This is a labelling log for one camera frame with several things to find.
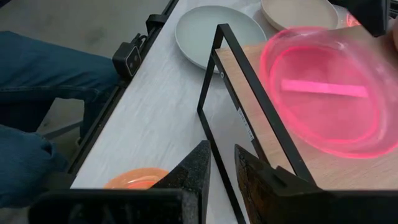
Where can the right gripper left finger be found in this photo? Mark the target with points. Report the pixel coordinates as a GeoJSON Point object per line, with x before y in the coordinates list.
{"type": "Point", "coordinates": [192, 174]}

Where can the large pink divided plate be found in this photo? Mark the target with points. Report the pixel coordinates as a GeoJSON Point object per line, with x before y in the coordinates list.
{"type": "Point", "coordinates": [326, 124]}

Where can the black metal table frame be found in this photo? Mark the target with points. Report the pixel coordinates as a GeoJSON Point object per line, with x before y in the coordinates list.
{"type": "Point", "coordinates": [102, 121]}

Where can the large grey-green plate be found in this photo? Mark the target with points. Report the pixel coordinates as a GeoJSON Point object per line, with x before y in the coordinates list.
{"type": "Point", "coordinates": [199, 37]}

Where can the person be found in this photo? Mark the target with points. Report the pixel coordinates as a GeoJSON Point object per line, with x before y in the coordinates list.
{"type": "Point", "coordinates": [31, 77]}

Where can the large orange translucent plate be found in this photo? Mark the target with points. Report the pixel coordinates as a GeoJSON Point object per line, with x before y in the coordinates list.
{"type": "Point", "coordinates": [133, 181]}

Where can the small orange translucent plate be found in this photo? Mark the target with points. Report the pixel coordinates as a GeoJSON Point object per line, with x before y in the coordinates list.
{"type": "Point", "coordinates": [352, 21]}

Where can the large beige plate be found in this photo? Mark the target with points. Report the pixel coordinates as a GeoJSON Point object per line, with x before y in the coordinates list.
{"type": "Point", "coordinates": [298, 14]}

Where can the wooden shelf with black frame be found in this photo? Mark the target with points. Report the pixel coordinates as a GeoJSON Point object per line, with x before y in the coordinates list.
{"type": "Point", "coordinates": [311, 169]}

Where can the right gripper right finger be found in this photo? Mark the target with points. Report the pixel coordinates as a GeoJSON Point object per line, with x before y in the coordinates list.
{"type": "Point", "coordinates": [258, 183]}

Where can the black table-level camera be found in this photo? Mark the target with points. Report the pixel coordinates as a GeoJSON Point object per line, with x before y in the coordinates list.
{"type": "Point", "coordinates": [127, 59]}

